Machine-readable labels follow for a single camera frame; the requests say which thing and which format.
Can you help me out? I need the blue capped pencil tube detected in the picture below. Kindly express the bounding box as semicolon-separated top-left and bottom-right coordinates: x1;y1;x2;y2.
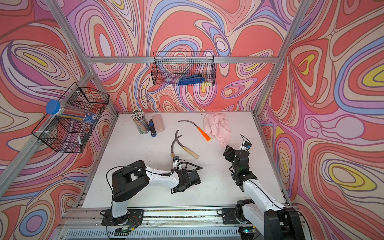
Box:
46;100;97;125

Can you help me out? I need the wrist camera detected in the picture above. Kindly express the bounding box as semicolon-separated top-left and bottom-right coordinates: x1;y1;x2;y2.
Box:
172;156;180;169
240;135;252;152

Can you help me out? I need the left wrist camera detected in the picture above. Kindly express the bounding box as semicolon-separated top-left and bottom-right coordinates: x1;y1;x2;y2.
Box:
172;156;180;169

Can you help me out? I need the pink eraser block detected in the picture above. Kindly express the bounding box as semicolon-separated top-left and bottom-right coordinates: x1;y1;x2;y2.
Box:
152;114;165;133

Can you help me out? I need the pencil cup on table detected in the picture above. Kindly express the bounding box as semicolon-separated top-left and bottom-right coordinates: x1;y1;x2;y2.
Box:
131;109;150;135

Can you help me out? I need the orange handled sickle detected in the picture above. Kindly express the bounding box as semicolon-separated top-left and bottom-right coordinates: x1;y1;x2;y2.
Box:
177;119;212;142

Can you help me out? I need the left wire basket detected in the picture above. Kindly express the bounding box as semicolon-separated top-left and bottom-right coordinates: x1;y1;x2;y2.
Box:
32;83;110;153

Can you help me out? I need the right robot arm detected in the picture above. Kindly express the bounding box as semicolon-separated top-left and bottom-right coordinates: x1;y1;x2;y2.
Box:
223;146;312;240

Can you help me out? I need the blue tool in basket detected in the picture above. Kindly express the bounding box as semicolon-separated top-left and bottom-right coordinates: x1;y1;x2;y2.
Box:
179;75;206;86

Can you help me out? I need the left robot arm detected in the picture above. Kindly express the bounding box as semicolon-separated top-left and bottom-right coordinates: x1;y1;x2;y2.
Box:
108;160;203;219

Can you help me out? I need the aluminium front rail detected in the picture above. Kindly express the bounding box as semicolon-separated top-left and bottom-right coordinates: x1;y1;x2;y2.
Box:
56;205;313;240

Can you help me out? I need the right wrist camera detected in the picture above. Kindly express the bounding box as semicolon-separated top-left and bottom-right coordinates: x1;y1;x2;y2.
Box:
240;135;252;152

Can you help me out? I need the wooden handled sickle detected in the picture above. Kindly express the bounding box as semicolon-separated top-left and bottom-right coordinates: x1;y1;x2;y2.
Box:
171;135;182;159
175;130;200;159

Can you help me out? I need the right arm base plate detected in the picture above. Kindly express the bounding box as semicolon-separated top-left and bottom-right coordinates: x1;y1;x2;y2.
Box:
217;199;254;225

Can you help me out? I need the blue black stapler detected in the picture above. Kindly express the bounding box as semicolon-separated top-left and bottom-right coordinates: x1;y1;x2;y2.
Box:
149;119;157;137

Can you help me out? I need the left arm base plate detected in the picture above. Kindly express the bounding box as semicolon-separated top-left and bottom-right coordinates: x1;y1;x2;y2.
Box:
100;208;144;227

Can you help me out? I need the pink terry rag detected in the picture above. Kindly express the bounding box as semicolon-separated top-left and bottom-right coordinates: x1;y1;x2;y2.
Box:
203;113;232;148

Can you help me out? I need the back wire basket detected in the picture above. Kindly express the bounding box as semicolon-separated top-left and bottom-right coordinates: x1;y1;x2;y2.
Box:
151;51;217;87

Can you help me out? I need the wire basket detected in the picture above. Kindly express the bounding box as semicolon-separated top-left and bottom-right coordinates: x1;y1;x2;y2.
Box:
151;51;217;87
32;83;110;153

